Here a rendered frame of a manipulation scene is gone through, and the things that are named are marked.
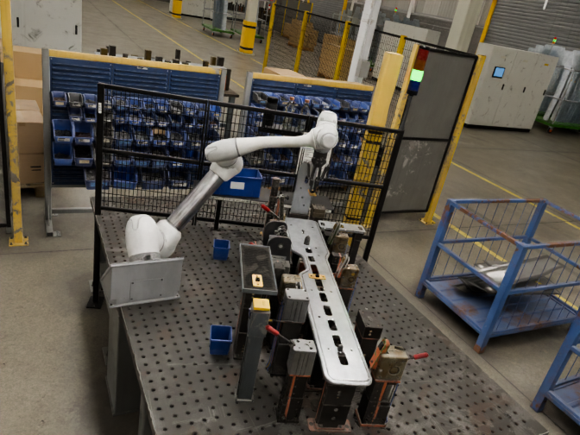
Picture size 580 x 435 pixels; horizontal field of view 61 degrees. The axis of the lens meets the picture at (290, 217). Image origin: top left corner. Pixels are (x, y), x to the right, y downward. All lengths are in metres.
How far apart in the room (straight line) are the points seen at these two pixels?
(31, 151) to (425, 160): 4.08
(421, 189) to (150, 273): 4.10
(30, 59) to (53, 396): 4.52
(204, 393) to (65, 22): 7.42
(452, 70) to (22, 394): 4.73
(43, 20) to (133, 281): 6.77
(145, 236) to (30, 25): 6.61
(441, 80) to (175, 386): 4.31
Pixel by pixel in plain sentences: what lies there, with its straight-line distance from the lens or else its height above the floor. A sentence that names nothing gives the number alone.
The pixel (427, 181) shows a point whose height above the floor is 0.54.
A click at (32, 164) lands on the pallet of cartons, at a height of 0.34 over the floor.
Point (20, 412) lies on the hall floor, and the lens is 3.11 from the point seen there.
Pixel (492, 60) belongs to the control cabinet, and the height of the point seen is 1.66.
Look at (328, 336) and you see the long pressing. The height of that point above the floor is 1.00.
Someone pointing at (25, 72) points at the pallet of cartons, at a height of 0.82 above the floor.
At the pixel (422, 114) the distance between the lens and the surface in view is 5.54.
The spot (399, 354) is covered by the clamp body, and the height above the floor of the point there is 1.06.
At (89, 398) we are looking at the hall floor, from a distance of 3.12.
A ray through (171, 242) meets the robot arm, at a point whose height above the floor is 0.88.
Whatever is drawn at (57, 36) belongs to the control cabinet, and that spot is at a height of 0.96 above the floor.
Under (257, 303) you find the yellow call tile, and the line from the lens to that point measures 1.87.
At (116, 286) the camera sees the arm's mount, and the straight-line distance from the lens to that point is 2.51.
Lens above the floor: 2.21
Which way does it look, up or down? 24 degrees down
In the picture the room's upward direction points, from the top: 11 degrees clockwise
